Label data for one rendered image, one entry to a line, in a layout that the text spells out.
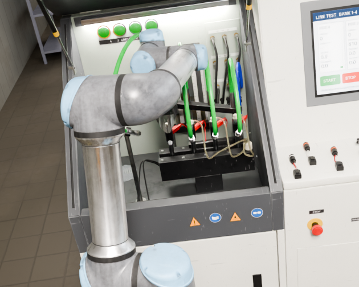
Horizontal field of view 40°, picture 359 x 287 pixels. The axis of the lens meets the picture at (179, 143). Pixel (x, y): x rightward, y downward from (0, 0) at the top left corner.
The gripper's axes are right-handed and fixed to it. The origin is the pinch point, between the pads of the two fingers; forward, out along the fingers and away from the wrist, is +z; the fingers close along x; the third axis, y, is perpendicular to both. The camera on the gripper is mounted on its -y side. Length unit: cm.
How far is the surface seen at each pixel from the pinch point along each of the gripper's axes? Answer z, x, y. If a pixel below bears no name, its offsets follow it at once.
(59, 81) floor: 106, -134, -341
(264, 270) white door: 49, 27, 22
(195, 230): 27.7, 5.4, 22.6
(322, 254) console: 45, 48, 23
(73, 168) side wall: 4.5, -32.3, 11.1
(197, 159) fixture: 12.7, 8.8, 1.9
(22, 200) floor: 109, -118, -128
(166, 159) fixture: 12.5, -2.4, -0.4
